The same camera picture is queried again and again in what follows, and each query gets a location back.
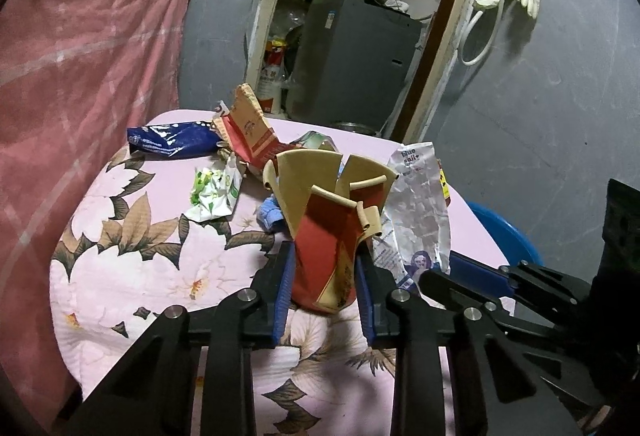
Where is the green white crumpled wrapper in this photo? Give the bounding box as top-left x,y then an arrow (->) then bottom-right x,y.
184,154 -> 244,222

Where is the white hose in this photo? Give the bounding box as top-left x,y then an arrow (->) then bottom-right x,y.
456,0 -> 511,67

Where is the grey washing machine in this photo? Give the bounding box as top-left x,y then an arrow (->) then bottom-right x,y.
285,0 -> 422,132

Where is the blue crumpled scrap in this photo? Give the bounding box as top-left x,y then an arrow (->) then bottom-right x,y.
256,194 -> 286,234

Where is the red brown torn carton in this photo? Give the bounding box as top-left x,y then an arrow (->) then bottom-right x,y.
213,83 -> 294,172

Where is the white red sack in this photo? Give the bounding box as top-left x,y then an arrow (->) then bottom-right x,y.
255,38 -> 286,114

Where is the pink plaid cloth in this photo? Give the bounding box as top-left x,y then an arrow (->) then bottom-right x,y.
1,0 -> 189,430

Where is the steel pot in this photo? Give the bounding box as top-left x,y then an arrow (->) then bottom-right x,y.
331,122 -> 378,137

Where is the green pink snack wrapper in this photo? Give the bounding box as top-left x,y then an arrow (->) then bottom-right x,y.
291,130 -> 338,152

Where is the red beige torn paper cup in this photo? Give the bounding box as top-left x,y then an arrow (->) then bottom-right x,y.
262,148 -> 399,314

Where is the white silver foil bag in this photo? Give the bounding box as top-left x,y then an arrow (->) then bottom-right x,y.
372,142 -> 451,294

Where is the blue plastic basin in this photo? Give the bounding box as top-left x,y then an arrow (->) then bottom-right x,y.
466,201 -> 544,266

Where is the pink floral tablecloth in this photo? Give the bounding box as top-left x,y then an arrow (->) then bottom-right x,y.
48,109 -> 516,436

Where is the blue snack bag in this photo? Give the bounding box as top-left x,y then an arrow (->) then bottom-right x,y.
127,121 -> 221,159

